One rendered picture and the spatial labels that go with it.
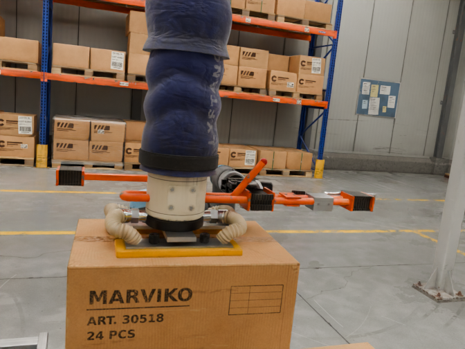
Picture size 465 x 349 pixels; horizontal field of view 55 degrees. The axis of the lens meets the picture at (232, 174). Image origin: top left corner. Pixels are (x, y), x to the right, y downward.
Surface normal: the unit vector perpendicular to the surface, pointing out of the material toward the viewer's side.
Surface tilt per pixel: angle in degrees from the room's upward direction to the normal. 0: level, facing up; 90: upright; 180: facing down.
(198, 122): 77
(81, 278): 90
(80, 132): 90
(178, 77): 69
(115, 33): 90
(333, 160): 90
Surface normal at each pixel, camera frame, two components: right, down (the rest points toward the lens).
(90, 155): 0.32, 0.19
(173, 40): -0.13, -0.21
